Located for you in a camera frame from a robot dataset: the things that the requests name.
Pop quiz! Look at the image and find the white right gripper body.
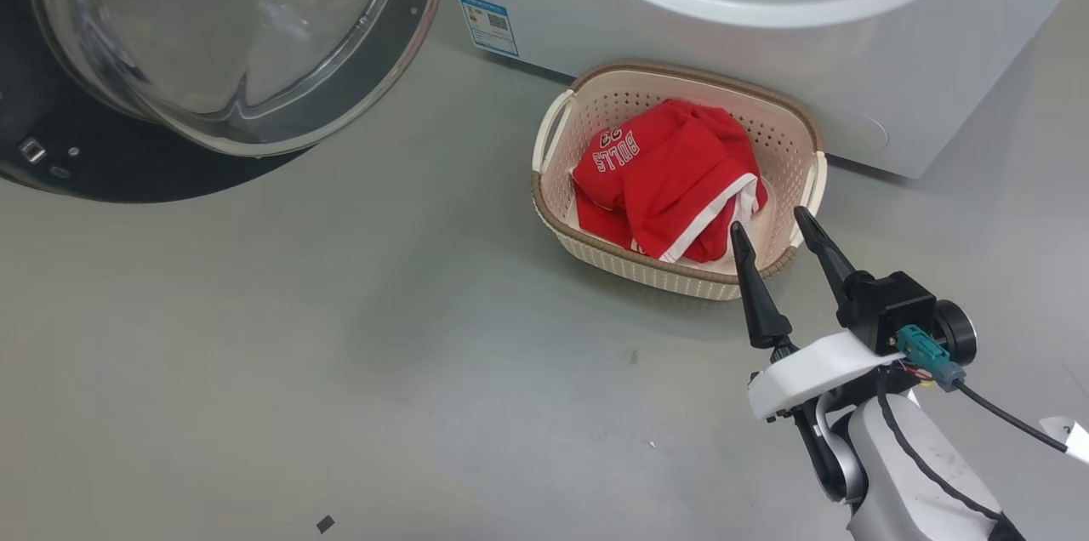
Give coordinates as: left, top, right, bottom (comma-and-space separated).
747, 330, 904, 423

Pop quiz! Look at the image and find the white washing machine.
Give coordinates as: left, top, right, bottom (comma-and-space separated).
451, 0, 1089, 179

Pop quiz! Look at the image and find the black round washing machine door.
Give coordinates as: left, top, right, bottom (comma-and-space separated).
0, 0, 465, 203

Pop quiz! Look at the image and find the blue white energy label sticker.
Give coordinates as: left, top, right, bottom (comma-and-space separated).
458, 0, 520, 59

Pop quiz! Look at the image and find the red Bulls jersey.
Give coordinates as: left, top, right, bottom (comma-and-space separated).
572, 99, 724, 257

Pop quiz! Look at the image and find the cream perforated laundry basket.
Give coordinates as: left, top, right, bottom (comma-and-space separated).
532, 61, 828, 301

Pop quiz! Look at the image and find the right cable with teal connector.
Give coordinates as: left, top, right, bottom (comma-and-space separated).
896, 324, 1089, 465

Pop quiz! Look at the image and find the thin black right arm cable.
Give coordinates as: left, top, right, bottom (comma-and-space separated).
876, 388, 1005, 525

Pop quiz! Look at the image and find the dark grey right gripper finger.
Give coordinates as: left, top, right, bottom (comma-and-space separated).
793, 206, 873, 329
729, 221, 794, 349

